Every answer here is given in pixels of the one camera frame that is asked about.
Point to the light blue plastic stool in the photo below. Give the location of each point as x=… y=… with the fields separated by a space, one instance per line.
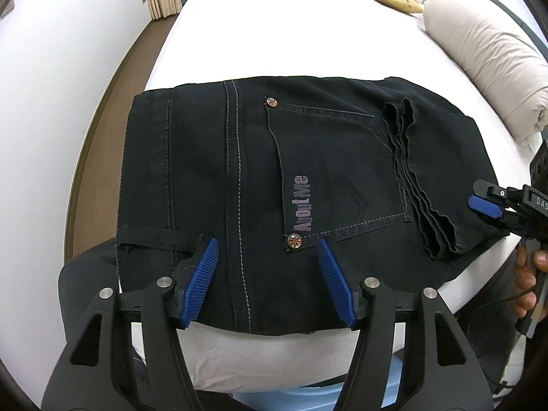
x=317 y=396

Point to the person's right hand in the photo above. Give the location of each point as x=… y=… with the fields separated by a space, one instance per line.
x=528 y=282

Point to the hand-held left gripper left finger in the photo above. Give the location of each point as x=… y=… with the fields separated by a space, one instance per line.
x=199 y=282

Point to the white bed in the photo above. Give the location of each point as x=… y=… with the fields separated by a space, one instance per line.
x=299 y=34

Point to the black denim pants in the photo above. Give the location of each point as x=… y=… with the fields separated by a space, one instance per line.
x=257 y=180

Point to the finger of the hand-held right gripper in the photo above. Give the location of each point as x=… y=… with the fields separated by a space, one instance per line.
x=483 y=206
x=492 y=189

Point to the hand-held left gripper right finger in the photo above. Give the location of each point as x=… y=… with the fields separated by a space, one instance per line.
x=336 y=282

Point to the rolled white duvet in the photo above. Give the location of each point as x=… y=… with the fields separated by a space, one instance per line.
x=483 y=51

